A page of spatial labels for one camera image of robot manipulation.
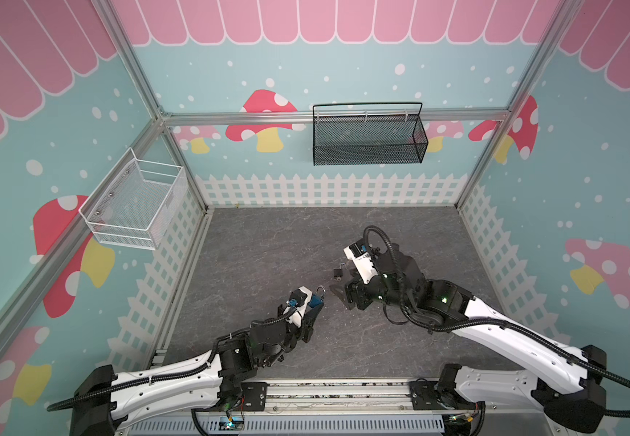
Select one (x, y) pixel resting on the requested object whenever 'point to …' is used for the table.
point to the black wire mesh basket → (368, 133)
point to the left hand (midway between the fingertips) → (316, 305)
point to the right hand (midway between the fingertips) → (340, 280)
